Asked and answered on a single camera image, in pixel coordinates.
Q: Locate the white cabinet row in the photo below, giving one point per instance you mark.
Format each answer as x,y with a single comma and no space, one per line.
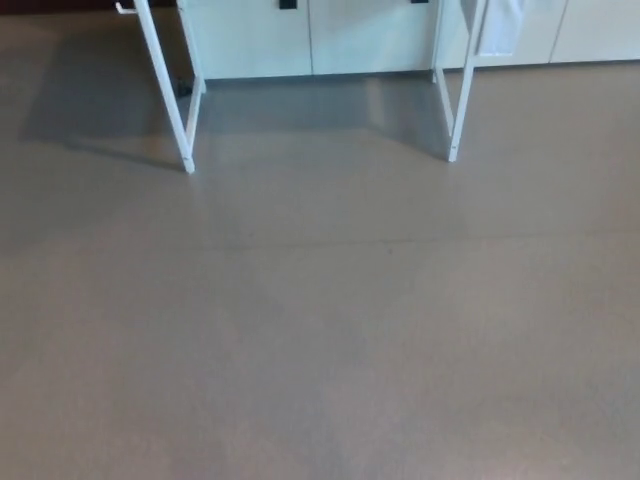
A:
360,40

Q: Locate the white metal desk leg frame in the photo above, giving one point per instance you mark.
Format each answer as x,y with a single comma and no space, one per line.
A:
186,145
458,125

